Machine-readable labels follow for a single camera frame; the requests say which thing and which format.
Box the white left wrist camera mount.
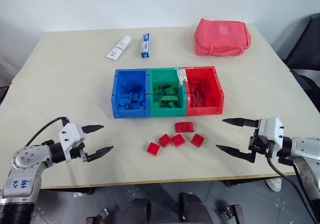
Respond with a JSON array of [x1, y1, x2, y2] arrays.
[[58, 122, 86, 163]]

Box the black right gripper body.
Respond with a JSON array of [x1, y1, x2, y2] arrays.
[[248, 127, 275, 159]]

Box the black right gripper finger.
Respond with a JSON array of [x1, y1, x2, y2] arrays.
[[222, 117, 261, 128], [215, 144, 257, 164]]

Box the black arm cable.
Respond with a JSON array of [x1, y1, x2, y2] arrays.
[[265, 155, 320, 224], [24, 116, 70, 147]]

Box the red square building brick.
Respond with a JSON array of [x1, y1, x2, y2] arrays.
[[190, 133, 206, 148], [157, 133, 174, 149], [146, 141, 161, 157], [171, 133, 187, 148]]

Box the green curved building brick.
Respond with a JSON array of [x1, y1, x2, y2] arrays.
[[159, 95, 180, 105]]

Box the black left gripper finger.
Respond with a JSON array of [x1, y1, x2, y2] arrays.
[[81, 124, 105, 135], [85, 145, 115, 163]]

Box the blue plastic bin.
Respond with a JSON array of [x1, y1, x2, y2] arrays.
[[111, 68, 152, 119]]

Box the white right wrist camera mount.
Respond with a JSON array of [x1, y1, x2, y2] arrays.
[[257, 117, 285, 146]]

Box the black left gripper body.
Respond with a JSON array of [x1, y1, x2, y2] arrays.
[[69, 143, 88, 163]]

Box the white tape strip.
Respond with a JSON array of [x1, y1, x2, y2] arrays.
[[175, 68, 187, 87]]

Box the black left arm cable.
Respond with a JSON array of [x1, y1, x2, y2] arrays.
[[24, 116, 70, 147]]

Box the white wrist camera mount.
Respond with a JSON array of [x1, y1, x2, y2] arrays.
[[257, 117, 285, 146], [58, 122, 86, 163]]

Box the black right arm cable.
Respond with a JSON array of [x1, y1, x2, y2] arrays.
[[265, 155, 320, 224]]

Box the red plastic bin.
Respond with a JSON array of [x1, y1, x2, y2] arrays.
[[182, 65, 225, 117]]

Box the white shoe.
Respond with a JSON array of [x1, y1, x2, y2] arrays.
[[264, 176, 284, 193]]

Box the red curved building brick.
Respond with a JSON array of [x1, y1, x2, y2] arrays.
[[174, 121, 197, 134]]

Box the dark metal foot bracket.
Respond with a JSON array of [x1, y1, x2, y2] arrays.
[[216, 203, 245, 224], [85, 207, 111, 224]]

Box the black office chair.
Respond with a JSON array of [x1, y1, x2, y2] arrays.
[[281, 12, 320, 111]]

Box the green plastic bin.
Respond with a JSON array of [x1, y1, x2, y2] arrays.
[[148, 67, 188, 118]]

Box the white toothpaste tube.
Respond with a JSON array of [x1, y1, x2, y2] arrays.
[[105, 35, 133, 60]]

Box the pink fabric pouch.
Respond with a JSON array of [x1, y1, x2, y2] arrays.
[[193, 18, 252, 57]]

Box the blue and white carton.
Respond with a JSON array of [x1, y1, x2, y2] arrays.
[[138, 33, 153, 59]]

